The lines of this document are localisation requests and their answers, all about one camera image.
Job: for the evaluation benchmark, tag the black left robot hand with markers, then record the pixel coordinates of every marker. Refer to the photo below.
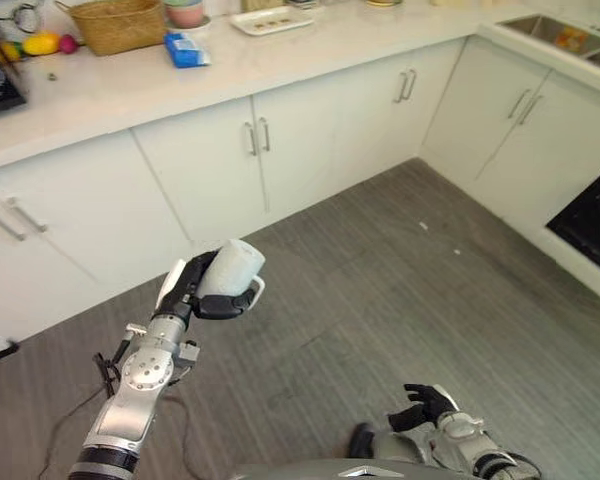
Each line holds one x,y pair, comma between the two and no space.
220,305

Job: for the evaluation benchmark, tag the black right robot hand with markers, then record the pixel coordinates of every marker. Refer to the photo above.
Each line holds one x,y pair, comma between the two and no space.
425,407

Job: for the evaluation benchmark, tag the white mug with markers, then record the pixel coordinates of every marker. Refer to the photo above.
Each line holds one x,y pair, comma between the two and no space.
232,270

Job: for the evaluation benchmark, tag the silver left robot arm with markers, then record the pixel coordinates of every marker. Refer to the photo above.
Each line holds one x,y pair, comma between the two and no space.
140,372

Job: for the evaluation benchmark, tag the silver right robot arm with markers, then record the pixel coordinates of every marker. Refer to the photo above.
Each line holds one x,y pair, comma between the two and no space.
472,445

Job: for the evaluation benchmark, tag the black open dishwasher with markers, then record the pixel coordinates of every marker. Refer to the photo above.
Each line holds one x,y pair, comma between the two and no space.
592,225

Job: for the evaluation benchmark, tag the white cabinet door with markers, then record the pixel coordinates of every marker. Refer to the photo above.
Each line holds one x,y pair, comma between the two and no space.
432,100
200,165
310,150
110,200
475,110
560,160
15,295

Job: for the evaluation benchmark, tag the blue plastic package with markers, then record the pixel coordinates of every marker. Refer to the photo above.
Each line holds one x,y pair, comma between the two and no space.
186,51

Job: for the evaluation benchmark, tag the white rectangular tray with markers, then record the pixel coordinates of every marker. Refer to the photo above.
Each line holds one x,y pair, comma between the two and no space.
272,21

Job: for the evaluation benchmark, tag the stacked pastel bowls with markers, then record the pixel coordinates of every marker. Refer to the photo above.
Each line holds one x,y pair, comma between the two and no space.
185,14

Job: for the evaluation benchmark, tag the woven wicker basket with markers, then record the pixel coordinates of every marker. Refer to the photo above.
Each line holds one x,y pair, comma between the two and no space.
115,25

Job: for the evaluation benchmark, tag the pink fruit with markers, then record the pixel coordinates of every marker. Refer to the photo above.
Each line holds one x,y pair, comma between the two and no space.
69,43

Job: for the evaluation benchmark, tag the small orange yellow fruit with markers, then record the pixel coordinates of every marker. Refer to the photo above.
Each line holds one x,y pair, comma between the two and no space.
11,51

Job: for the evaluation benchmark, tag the steel kitchen sink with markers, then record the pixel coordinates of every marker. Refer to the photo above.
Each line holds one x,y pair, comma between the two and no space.
535,27

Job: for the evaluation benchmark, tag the orange item in sink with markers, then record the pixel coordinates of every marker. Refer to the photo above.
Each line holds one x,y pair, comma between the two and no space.
571,38

